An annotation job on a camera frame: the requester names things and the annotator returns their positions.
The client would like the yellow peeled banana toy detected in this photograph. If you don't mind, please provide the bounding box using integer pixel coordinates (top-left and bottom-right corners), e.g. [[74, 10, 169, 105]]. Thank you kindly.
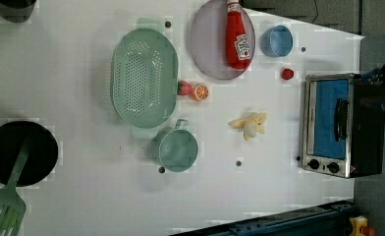
[[229, 112, 267, 141]]

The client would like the red strawberry toy near oven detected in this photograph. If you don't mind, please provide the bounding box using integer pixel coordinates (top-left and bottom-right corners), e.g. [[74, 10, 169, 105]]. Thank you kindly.
[[281, 69, 294, 80]]

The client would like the black and silver toaster oven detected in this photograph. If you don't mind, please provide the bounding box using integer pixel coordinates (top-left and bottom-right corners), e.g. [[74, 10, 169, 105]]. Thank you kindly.
[[301, 74, 385, 178]]

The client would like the orange slice toy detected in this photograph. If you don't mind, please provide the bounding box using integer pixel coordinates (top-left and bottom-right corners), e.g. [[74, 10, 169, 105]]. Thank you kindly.
[[192, 84, 209, 101]]

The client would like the red strawberry toy near colander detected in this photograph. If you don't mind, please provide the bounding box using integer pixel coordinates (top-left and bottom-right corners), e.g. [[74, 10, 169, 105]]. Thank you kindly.
[[177, 81, 193, 95]]

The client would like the green perforated colander basket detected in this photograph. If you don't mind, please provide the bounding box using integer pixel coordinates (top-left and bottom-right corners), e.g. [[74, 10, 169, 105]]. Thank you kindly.
[[111, 18, 179, 139]]

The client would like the red ketchup bottle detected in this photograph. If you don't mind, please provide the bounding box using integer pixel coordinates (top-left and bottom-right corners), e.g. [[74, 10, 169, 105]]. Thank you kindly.
[[226, 0, 251, 70]]

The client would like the grey round plate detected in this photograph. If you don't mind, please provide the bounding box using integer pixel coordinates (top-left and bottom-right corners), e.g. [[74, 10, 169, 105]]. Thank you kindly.
[[190, 0, 255, 80]]

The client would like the blue round bowl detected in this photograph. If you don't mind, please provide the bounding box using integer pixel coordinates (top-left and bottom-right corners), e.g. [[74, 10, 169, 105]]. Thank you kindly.
[[261, 26, 294, 57]]

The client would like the black round pan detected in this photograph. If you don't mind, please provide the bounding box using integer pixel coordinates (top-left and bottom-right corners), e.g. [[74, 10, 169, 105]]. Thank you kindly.
[[0, 121, 59, 187]]

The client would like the dark cylindrical cup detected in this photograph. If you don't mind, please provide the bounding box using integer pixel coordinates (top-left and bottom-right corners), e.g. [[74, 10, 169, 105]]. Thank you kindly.
[[0, 0, 37, 23]]

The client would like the green slotted spatula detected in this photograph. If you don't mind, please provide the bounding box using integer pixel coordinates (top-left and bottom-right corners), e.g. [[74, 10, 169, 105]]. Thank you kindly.
[[0, 142, 30, 236]]

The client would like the green cup with handle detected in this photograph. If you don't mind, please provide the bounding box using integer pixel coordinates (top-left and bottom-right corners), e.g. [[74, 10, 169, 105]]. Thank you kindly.
[[151, 119, 198, 172]]

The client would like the blue metal frame rail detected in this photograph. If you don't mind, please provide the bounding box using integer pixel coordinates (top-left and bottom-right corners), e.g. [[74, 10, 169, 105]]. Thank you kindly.
[[172, 201, 358, 236]]

